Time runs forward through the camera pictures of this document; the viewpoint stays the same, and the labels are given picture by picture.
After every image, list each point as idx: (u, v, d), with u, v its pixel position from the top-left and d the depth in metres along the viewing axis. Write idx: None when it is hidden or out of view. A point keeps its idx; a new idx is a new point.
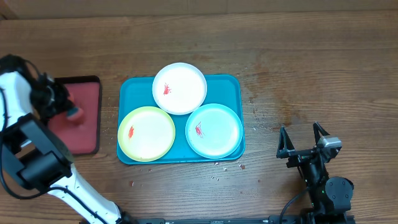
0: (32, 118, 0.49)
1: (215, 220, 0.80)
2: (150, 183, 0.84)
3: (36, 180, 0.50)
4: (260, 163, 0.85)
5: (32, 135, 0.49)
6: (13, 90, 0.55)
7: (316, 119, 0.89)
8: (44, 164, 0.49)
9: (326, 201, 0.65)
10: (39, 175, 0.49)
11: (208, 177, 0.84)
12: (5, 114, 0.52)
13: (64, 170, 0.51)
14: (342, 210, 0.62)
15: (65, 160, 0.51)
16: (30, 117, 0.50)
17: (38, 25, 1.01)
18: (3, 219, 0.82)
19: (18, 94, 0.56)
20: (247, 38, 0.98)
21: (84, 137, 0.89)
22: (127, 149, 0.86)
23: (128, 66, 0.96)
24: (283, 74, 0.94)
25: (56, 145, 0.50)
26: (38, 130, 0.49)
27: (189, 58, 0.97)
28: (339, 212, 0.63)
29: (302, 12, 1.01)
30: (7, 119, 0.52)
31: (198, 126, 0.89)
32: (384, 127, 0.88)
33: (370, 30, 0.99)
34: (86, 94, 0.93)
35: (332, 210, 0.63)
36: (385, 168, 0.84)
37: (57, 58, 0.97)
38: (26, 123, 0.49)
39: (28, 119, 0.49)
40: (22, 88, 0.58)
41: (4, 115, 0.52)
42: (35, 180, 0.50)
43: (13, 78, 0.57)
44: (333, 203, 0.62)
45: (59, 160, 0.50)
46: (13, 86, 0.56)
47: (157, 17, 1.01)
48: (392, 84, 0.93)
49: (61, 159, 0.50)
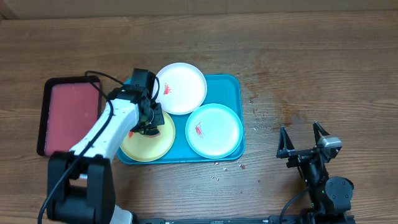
0: (103, 164, 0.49)
1: (215, 220, 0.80)
2: (150, 183, 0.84)
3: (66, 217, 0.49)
4: (260, 163, 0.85)
5: (92, 180, 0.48)
6: (118, 123, 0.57)
7: (316, 119, 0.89)
8: (83, 210, 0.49)
9: (326, 201, 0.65)
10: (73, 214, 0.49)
11: (208, 177, 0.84)
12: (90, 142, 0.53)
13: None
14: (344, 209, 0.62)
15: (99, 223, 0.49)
16: (104, 162, 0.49)
17: (39, 25, 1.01)
18: (3, 219, 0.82)
19: (120, 127, 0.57)
20: (247, 39, 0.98)
21: (81, 130, 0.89)
22: (128, 149, 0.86)
23: (129, 66, 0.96)
24: (283, 74, 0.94)
25: (101, 208, 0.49)
26: (99, 181, 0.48)
27: (189, 58, 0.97)
28: (339, 212, 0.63)
29: (302, 12, 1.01)
30: (89, 147, 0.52)
31: (198, 126, 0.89)
32: (384, 127, 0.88)
33: (370, 31, 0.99)
34: (87, 93, 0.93)
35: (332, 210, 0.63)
36: (385, 168, 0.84)
37: (58, 58, 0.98)
38: (95, 168, 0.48)
39: (100, 164, 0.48)
40: (129, 121, 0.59)
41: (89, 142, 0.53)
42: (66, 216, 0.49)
43: (129, 112, 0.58)
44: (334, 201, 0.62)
45: (94, 219, 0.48)
46: (119, 122, 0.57)
47: (157, 17, 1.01)
48: (392, 85, 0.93)
49: (96, 219, 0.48)
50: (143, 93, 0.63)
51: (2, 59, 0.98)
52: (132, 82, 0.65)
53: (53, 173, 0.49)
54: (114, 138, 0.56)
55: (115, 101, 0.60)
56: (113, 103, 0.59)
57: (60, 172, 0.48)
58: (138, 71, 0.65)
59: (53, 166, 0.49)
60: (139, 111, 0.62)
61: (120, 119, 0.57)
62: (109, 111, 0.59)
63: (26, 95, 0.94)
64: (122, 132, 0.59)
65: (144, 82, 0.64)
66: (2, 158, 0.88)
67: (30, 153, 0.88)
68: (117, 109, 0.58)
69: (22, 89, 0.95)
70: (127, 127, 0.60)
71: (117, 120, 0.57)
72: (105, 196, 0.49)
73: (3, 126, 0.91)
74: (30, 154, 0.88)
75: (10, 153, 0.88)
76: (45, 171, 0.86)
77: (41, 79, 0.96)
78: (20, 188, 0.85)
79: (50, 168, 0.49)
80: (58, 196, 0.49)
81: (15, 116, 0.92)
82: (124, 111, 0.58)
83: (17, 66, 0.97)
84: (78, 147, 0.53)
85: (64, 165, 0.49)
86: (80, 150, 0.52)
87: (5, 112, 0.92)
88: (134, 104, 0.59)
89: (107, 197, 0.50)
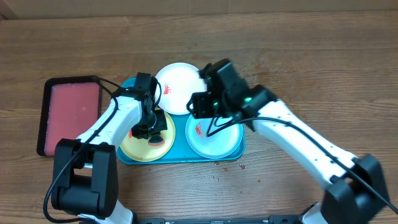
0: (109, 150, 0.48)
1: (215, 220, 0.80)
2: (150, 183, 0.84)
3: (70, 205, 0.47)
4: (260, 163, 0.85)
5: (97, 166, 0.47)
6: (123, 117, 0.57)
7: (316, 120, 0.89)
8: (87, 196, 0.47)
9: (217, 78, 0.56)
10: (77, 202, 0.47)
11: (208, 176, 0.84)
12: (97, 130, 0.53)
13: (96, 213, 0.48)
14: (377, 170, 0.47)
15: (103, 211, 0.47)
16: (109, 148, 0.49)
17: (39, 25, 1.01)
18: (3, 219, 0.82)
19: (124, 121, 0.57)
20: (247, 38, 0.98)
21: (81, 129, 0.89)
22: (129, 149, 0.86)
23: (128, 66, 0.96)
24: (283, 74, 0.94)
25: (106, 193, 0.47)
26: (104, 166, 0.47)
27: (189, 58, 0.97)
28: (232, 74, 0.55)
29: (302, 12, 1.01)
30: (95, 135, 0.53)
31: (198, 126, 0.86)
32: (384, 127, 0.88)
33: (370, 31, 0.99)
34: (86, 91, 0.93)
35: (344, 196, 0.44)
36: (385, 168, 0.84)
37: (58, 58, 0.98)
38: (101, 154, 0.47)
39: (105, 150, 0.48)
40: (132, 117, 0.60)
41: (96, 131, 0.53)
42: (69, 204, 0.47)
43: (132, 109, 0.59)
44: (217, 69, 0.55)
45: (98, 206, 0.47)
46: (124, 117, 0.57)
47: (157, 17, 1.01)
48: (392, 84, 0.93)
49: (100, 207, 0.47)
50: (146, 93, 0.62)
51: (2, 59, 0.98)
52: (135, 84, 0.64)
53: (60, 158, 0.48)
54: (119, 130, 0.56)
55: (120, 98, 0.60)
56: (117, 100, 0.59)
57: (66, 158, 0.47)
58: (142, 74, 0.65)
59: (59, 152, 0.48)
60: (142, 109, 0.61)
61: (125, 113, 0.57)
62: (114, 106, 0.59)
63: (26, 95, 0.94)
64: (125, 127, 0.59)
65: (148, 84, 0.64)
66: (2, 158, 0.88)
67: (30, 153, 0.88)
68: (121, 105, 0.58)
69: (22, 89, 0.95)
70: (129, 123, 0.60)
71: (122, 115, 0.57)
72: (110, 182, 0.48)
73: (3, 126, 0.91)
74: (30, 154, 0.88)
75: (10, 154, 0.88)
76: (45, 170, 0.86)
77: (41, 79, 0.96)
78: (20, 188, 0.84)
79: (56, 154, 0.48)
80: (63, 183, 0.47)
81: (15, 116, 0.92)
82: (127, 106, 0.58)
83: (17, 66, 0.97)
84: (84, 135, 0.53)
85: (72, 150, 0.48)
86: (86, 138, 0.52)
87: (5, 112, 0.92)
88: (138, 101, 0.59)
89: (111, 184, 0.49)
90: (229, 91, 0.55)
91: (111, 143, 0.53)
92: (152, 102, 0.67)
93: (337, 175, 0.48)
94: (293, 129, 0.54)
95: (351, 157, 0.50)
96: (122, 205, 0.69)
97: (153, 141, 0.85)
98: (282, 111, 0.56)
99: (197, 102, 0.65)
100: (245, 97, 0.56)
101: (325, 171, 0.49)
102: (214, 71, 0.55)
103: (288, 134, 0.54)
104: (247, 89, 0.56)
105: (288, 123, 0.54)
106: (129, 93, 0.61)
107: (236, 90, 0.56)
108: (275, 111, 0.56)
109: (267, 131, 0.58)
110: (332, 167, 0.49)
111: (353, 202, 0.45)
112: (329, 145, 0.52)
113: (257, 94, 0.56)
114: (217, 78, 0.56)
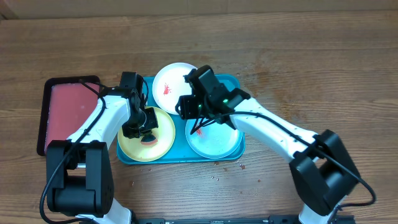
0: (101, 147, 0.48)
1: (215, 220, 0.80)
2: (150, 183, 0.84)
3: (67, 206, 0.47)
4: (260, 163, 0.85)
5: (91, 163, 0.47)
6: (111, 114, 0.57)
7: (316, 119, 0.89)
8: (83, 195, 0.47)
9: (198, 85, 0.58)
10: (73, 201, 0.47)
11: (208, 176, 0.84)
12: (86, 129, 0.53)
13: (94, 211, 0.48)
14: (337, 144, 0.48)
15: (101, 208, 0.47)
16: (101, 145, 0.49)
17: (39, 25, 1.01)
18: (3, 219, 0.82)
19: (113, 119, 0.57)
20: (247, 38, 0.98)
21: None
22: (127, 149, 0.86)
23: (128, 66, 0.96)
24: (283, 74, 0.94)
25: (102, 191, 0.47)
26: (98, 164, 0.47)
27: (189, 58, 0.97)
28: (211, 81, 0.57)
29: (302, 12, 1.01)
30: (85, 134, 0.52)
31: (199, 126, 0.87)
32: (384, 127, 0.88)
33: (370, 31, 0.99)
34: (86, 91, 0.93)
35: (305, 169, 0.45)
36: (385, 168, 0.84)
37: (58, 58, 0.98)
38: (93, 152, 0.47)
39: (97, 148, 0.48)
40: (120, 116, 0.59)
41: (85, 130, 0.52)
42: (66, 205, 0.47)
43: (120, 106, 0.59)
44: (197, 76, 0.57)
45: (95, 204, 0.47)
46: (112, 114, 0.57)
47: (157, 17, 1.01)
48: (392, 85, 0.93)
49: (97, 205, 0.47)
50: (133, 90, 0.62)
51: (2, 59, 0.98)
52: (122, 83, 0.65)
53: (51, 161, 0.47)
54: (109, 127, 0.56)
55: (107, 98, 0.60)
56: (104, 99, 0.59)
57: (59, 158, 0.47)
58: (128, 73, 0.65)
59: (51, 154, 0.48)
60: (130, 106, 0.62)
61: (113, 111, 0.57)
62: (101, 105, 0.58)
63: (26, 95, 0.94)
64: (115, 125, 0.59)
65: (134, 83, 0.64)
66: (2, 158, 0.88)
67: (30, 153, 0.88)
68: (109, 104, 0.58)
69: (22, 89, 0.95)
70: (119, 121, 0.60)
71: (110, 113, 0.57)
72: (105, 180, 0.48)
73: (3, 126, 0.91)
74: (30, 154, 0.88)
75: (10, 154, 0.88)
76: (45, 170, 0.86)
77: (41, 79, 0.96)
78: (20, 188, 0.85)
79: (48, 156, 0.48)
80: (58, 184, 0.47)
81: (16, 116, 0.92)
82: (115, 104, 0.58)
83: (18, 66, 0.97)
84: (74, 135, 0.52)
85: (63, 152, 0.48)
86: (76, 138, 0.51)
87: (5, 112, 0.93)
88: (125, 99, 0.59)
89: (107, 182, 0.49)
90: (210, 95, 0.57)
91: (102, 140, 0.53)
92: (140, 100, 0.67)
93: (300, 152, 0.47)
94: (263, 119, 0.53)
95: (311, 134, 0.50)
96: (120, 206, 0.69)
97: (146, 140, 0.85)
98: (254, 105, 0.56)
99: (183, 105, 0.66)
100: (224, 100, 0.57)
101: (289, 147, 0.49)
102: (194, 78, 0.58)
103: (259, 125, 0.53)
104: (226, 93, 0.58)
105: (259, 115, 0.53)
106: (115, 91, 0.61)
107: (216, 94, 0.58)
108: (249, 106, 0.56)
109: (241, 126, 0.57)
110: (296, 144, 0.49)
111: (321, 178, 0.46)
112: (293, 127, 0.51)
113: (234, 97, 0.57)
114: (199, 85, 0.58)
